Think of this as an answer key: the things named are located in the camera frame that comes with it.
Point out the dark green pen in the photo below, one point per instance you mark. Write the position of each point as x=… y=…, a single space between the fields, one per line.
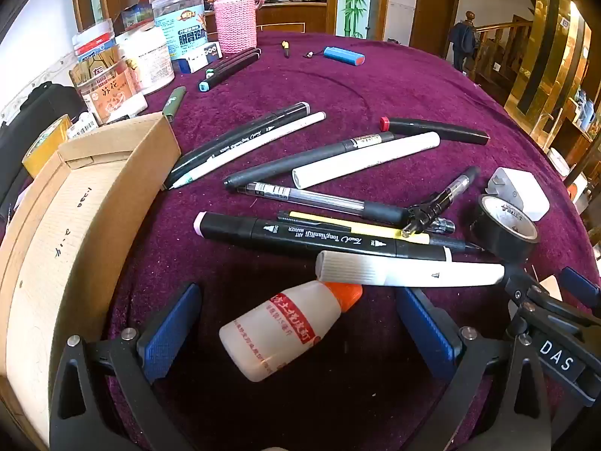
x=173 y=103

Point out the white glue bottle orange cap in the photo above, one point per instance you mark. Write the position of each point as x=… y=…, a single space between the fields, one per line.
x=277 y=338

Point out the black marker grey cap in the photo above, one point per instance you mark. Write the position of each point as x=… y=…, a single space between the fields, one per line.
x=234 y=143

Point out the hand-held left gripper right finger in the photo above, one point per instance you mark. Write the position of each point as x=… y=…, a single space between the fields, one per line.
x=425 y=333

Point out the pink knitted bottle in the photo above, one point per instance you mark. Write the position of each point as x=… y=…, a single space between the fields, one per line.
x=234 y=23

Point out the white barcode box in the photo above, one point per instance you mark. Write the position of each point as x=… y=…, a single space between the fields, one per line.
x=84 y=126

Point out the white plastic jar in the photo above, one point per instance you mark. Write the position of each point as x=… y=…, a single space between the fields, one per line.
x=148 y=61

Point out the white paint bucket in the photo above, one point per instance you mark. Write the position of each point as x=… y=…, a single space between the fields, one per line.
x=558 y=159

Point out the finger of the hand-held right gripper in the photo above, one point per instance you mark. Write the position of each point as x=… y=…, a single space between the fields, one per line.
x=582 y=286
x=521 y=284

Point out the black marker pink cap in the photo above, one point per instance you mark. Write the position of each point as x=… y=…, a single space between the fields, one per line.
x=281 y=235

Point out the white pen blue tip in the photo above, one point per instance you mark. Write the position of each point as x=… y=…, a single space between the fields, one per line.
x=263 y=143

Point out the clear gel pen black grip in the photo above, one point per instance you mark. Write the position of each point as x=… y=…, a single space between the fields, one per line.
x=305 y=195

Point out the cardboard tray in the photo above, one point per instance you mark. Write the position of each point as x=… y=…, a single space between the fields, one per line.
x=47 y=244

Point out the white wall charger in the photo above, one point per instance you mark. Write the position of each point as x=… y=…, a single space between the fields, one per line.
x=521 y=192

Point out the wooden stair railing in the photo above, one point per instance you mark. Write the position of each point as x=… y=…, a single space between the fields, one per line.
x=502 y=51

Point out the short clear jar red lid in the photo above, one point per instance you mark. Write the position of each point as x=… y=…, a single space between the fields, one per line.
x=94 y=40

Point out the yellow black pen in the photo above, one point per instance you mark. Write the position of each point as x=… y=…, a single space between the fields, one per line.
x=338 y=226

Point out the small white blue box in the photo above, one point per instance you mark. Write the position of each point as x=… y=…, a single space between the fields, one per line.
x=199 y=56

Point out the thick white ribbed marker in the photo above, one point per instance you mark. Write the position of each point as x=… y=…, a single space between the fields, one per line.
x=399 y=270

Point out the wooden door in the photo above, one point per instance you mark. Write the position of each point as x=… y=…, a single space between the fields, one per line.
x=439 y=9

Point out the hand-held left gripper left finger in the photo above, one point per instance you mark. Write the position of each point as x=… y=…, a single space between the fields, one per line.
x=171 y=333

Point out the blue printed carton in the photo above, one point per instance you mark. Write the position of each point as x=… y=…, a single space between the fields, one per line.
x=137 y=16

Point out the small yellow black tool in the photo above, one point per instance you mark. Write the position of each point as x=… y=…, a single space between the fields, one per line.
x=286 y=48

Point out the black tape roll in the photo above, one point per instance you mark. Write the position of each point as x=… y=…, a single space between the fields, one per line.
x=488 y=235

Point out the slim white marker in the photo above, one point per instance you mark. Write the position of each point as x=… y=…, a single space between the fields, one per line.
x=366 y=159

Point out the black pen white label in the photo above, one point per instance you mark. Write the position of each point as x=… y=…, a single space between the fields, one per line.
x=281 y=169

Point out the tan packing tape roll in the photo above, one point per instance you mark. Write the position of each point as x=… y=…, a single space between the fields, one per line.
x=44 y=148

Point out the wooden counter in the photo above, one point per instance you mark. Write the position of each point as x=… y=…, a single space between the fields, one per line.
x=291 y=16

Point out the black marker red caps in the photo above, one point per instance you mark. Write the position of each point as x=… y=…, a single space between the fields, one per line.
x=432 y=131

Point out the black bag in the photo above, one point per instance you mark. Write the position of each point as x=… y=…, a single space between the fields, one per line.
x=51 y=98

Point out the clear pen grey grip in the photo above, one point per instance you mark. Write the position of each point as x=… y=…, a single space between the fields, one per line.
x=458 y=188

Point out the black marker green cap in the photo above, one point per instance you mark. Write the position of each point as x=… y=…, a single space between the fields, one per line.
x=234 y=60

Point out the white square usb charger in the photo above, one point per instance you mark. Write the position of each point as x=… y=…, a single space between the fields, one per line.
x=548 y=287

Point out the blue battery pack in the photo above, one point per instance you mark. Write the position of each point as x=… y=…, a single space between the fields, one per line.
x=342 y=55

